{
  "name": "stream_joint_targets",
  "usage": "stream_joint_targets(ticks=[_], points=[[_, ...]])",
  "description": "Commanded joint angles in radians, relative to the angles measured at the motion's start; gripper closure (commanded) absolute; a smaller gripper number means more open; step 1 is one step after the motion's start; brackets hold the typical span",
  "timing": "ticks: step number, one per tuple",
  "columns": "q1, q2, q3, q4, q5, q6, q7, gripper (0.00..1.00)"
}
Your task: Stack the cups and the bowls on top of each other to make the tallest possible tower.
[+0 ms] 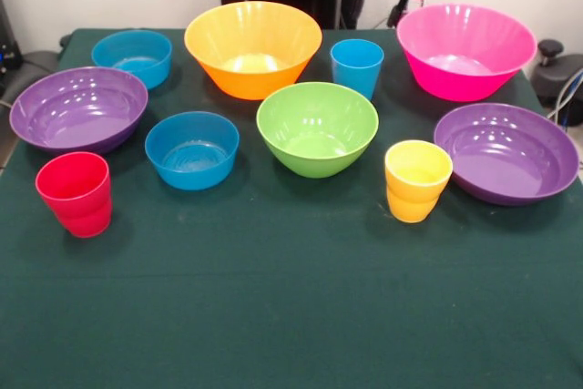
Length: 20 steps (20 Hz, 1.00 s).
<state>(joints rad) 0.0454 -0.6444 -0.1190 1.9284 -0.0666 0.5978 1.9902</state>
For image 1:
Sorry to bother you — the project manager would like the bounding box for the blue plastic cup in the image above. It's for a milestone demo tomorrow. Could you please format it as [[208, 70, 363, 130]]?
[[330, 38, 385, 101]]

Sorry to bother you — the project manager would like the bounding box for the pink plastic bowl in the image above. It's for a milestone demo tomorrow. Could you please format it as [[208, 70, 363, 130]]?
[[395, 3, 538, 103]]

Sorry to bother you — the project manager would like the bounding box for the orange plastic bowl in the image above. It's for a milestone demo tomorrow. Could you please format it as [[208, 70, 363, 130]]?
[[183, 0, 323, 101]]

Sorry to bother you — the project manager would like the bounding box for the green plastic bowl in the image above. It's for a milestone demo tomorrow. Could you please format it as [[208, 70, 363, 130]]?
[[255, 81, 380, 179]]

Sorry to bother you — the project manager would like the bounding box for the black clamp with knob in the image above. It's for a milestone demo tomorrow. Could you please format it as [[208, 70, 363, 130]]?
[[530, 38, 583, 106]]

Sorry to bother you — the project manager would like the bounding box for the purple plastic bowl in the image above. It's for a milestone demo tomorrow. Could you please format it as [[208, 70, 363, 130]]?
[[433, 102, 580, 207], [8, 66, 149, 156]]

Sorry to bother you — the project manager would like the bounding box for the yellow plastic cup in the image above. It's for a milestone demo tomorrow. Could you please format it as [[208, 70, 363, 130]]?
[[384, 139, 455, 224]]

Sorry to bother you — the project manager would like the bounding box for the small blue plastic bowl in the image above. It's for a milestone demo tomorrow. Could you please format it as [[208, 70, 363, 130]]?
[[90, 28, 173, 90], [144, 110, 240, 191]]

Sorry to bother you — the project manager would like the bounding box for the dark green tablecloth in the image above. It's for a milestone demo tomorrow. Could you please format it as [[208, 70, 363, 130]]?
[[0, 26, 583, 389]]

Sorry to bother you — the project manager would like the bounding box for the grey rounded base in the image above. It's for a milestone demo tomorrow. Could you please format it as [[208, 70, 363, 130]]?
[[17, 49, 63, 85]]

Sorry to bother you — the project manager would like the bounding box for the red plastic cup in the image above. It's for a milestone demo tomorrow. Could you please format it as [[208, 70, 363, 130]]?
[[35, 150, 113, 239]]

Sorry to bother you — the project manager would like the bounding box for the black equipment box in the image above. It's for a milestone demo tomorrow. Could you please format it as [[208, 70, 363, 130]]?
[[0, 0, 24, 94]]

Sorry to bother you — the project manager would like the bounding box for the bundle of light cables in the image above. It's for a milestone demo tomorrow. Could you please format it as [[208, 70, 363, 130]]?
[[546, 67, 583, 128]]

